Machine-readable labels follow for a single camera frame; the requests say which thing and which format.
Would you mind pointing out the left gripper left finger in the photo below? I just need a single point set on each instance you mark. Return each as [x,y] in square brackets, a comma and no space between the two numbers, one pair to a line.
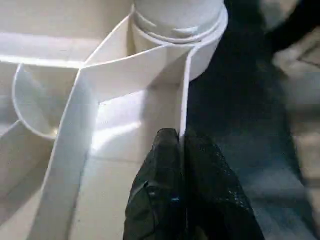
[157,195]

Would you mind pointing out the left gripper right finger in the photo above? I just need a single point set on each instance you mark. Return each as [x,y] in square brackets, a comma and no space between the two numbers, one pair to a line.
[215,195]

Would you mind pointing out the white plastic table top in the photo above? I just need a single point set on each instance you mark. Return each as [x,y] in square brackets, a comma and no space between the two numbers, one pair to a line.
[75,112]

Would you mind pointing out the white plastic table leg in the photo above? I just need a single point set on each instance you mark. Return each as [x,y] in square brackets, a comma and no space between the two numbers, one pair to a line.
[180,15]

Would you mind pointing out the black work mat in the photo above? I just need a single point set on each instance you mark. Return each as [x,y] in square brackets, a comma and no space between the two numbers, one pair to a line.
[237,100]

